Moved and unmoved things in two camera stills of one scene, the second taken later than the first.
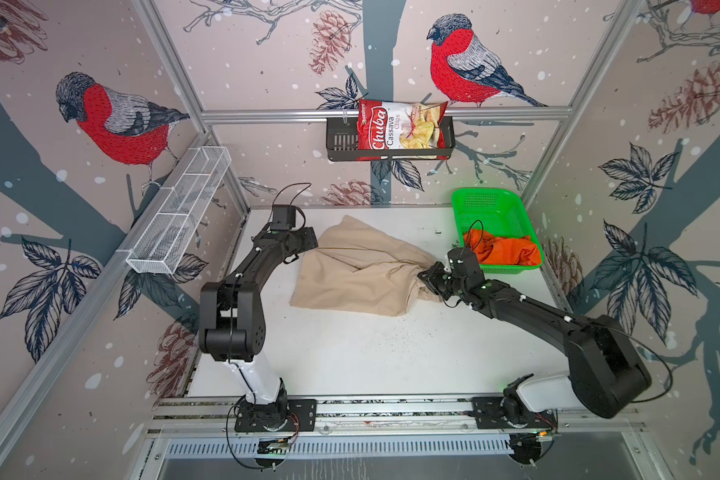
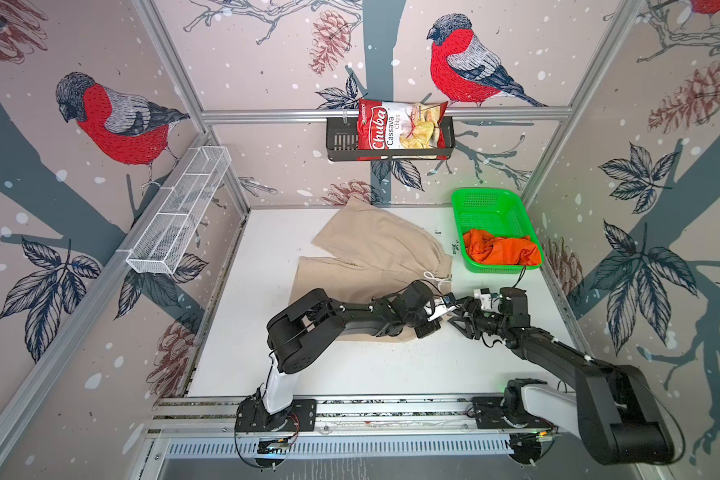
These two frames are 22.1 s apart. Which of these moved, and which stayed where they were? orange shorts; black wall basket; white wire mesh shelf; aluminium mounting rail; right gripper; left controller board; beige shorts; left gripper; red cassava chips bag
Moved: beige shorts; right gripper; left gripper
Stayed: aluminium mounting rail; white wire mesh shelf; orange shorts; red cassava chips bag; left controller board; black wall basket
